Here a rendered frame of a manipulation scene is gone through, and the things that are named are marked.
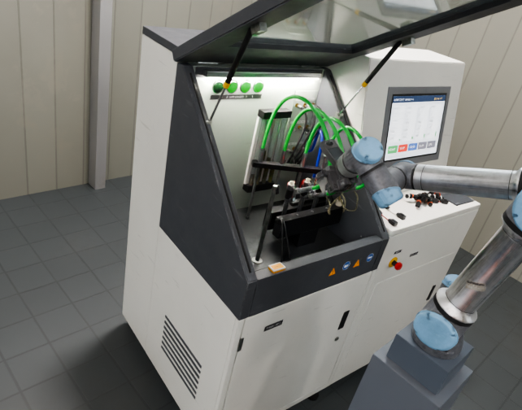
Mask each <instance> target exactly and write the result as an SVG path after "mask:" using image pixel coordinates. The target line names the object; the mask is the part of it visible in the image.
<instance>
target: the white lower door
mask: <svg viewBox="0 0 522 410"><path fill-rule="evenodd" d="M371 274H372V272H369V273H365V274H363V275H360V276H357V277H354V278H351V279H350V280H347V281H344V282H341V283H338V284H336V285H334V286H330V287H328V288H325V289H323V290H319V291H317V292H315V293H312V294H309V295H306V296H304V297H301V298H299V299H295V300H294V301H291V302H288V303H285V304H282V305H280V306H278V307H275V308H272V309H269V310H267V311H265V312H261V313H259V314H256V315H254V316H250V317H247V318H246V319H245V320H244V324H243V327H242V331H241V337H240V340H239V343H238V347H237V353H236V356H235V360H234V363H233V369H232V373H231V377H230V380H229V384H228V389H227V393H226V396H225V400H224V406H223V409H222V410H279V409H281V408H283V407H284V406H286V405H288V404H290V403H292V402H293V401H295V400H297V399H300V398H301V397H303V396H304V395H307V394H308V393H310V392H312V391H313V390H316V389H317V388H319V387H321V386H323V385H324V384H326V383H328V380H329V378H330V375H331V373H332V371H333V367H334V365H335V363H336V361H337V358H338V355H339V353H340V350H341V347H342V345H343V343H344V341H345V338H346V335H347V333H348V330H349V328H350V325H351V322H352V320H353V318H354V316H355V313H356V311H357V308H358V306H359V303H360V300H361V298H362V296H363V292H364V291H365V288H366V286H367V283H368V280H369V278H370V276H371Z"/></svg>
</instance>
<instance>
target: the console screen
mask: <svg viewBox="0 0 522 410"><path fill-rule="evenodd" d="M450 89H451V86H392V87H389V88H388V94H387V100H386V106H385V118H384V124H383V130H382V136H381V145H382V146H383V151H384V152H383V155H382V157H381V159H382V160H383V162H384V164H385V166H386V167H387V168H388V167H390V166H392V165H393V164H395V163H397V162H398V161H403V160H410V161H412V162H413V163H415V164H417V163H422V162H426V161H431V160H436V159H438V157H439V153H440V148H441V143H442V134H443V130H444V125H445V121H446V112H447V108H448V102H449V98H450Z"/></svg>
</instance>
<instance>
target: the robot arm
mask: <svg viewBox="0 0 522 410"><path fill-rule="evenodd" d="M320 149H321V150H322V151H323V152H324V154H325V155H326V157H327V158H328V160H329V161H330V163H331V164H332V165H329V166H328V167H326V168H324V169H323V170H321V171H320V172H318V173H317V174H316V183H317V184H319V186H320V189H321V191H322V193H325V185H326V184H327V183H328V187H327V191H328V194H332V193H341V192H345V191H348V190H350V189H352V188H353V187H355V183H357V182H358V179H357V176H358V175H359V177H360V178H361V180H362V182H363V183H364V185H365V186H366V188H367V190H368V192H369V194H370V195H371V196H372V199H373V200H374V201H375V203H376V205H377V206H378V207H379V208H380V209H384V208H386V207H388V206H390V205H392V204H394V203H396V202H397V201H398V200H400V199H402V197H403V193H402V191H401V190H403V189H407V190H421V191H428V192H437V193H444V194H459V195H467V196H475V197H482V198H497V199H506V200H513V202H512V203H511V205H510V206H509V207H508V208H507V210H506V211H505V212H504V213H503V214H502V222H503V225H502V226H501V227H500V228H499V230H498V231H497V232H496V233H495V234H494V236H493V237H492V238H491V239H490V240H489V241H488V242H487V243H486V244H485V245H484V247H483V248H482V249H481V250H480V251H479V253H478V254H477V255H476V256H475V257H474V259H473V260H472V261H471V262H470V263H469V265H468V266H467V267H466V268H465V269H464V270H463V271H462V272H461V273H460V274H459V275H455V274H449V275H447V276H445V278H444V280H442V283H441V285H440V287H439V289H438V290H437V292H436V293H435V295H434V296H433V297H432V298H431V299H430V300H429V301H428V302H427V303H426V305H425V306H424V307H423V308H422V310H421V311H420V312H418V313H417V314H416V316H415V319H414V324H413V328H412V330H411V334H412V337H413V338H414V340H415V342H416V343H417V345H418V346H419V347H420V348H422V349H423V350H424V351H426V352H427V353H429V354H430V355H433V356H435V357H437V358H440V359H444V360H452V359H455V358H456V357H458V356H459V354H460V352H461V351H462V349H463V337H464V333H465V332H466V330H467V329H468V328H469V327H470V326H471V325H472V324H473V323H474V322H475V321H476V319H477V312H476V311H477V309H478V308H479V307H480V306H481V305H482V304H483V303H484V302H485V301H486V300H487V299H488V298H489V297H490V296H491V294H492V293H493V292H495V291H496V289H497V288H499V287H500V285H501V284H502V283H503V282H504V281H505V280H506V279H508V277H509V276H510V275H511V274H512V273H513V272H514V271H515V270H516V269H517V268H518V267H519V266H520V265H521V264H522V168H521V169H519V170H518V171H512V170H500V169H488V168H465V167H452V166H441V165H428V164H415V163H413V162H412V161H410V160H403V161H398V162H397V163H395V164H393V165H392V166H390V167H388V168H387V167H386V166H385V164H384V162H383V160H382V159H381V157H382V155H383V152H384V151H383V146H382V145H381V143H380V141H379V140H377V139H376V138H374V137H363V138H361V139H360V140H359V141H357V142H355V143H354V144H353V146H352V147H351V148H350V149H349V150H347V151H346V152H345V153H343V151H342V150H341V148H340V147H339V146H338V144H337V143H336V142H335V141H334V140H333V139H329V140H326V141H322V142H320Z"/></svg>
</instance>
